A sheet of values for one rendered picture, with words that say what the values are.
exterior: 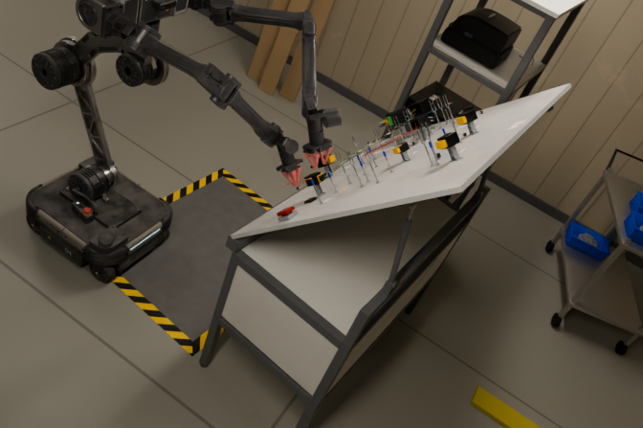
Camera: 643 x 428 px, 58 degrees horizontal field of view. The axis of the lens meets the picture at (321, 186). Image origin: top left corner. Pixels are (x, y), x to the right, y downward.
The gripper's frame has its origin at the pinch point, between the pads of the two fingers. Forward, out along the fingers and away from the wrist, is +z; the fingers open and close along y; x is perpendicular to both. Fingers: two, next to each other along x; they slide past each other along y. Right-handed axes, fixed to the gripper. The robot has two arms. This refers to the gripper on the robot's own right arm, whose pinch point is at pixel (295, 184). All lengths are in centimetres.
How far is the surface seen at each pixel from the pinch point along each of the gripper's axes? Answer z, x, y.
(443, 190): -7, -84, -22
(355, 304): 48, -23, -9
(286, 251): 25.1, 3.9, -12.0
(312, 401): 84, -6, -30
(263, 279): 27.5, -0.3, -30.3
